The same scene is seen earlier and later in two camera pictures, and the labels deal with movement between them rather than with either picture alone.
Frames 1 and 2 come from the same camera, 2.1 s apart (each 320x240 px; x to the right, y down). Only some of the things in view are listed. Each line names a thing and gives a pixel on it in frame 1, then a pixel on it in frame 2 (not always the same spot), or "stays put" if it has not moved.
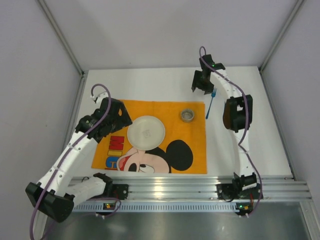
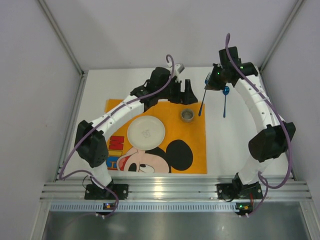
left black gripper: [123, 115] → [182, 94]
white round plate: [146, 133] stays put
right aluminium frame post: [293, 13] stays put
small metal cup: [187, 115] stays put
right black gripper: [200, 81] → [213, 83]
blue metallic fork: [213, 94] → [206, 82]
